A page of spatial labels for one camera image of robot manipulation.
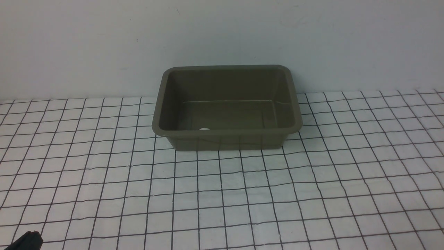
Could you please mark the white black-grid tablecloth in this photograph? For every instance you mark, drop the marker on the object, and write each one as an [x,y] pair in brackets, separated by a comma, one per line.
[366,171]

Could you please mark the olive green plastic bin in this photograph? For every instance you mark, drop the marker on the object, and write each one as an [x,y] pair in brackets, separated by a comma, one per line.
[246,107]

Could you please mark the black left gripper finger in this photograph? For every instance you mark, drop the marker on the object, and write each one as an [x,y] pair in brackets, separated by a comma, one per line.
[31,240]

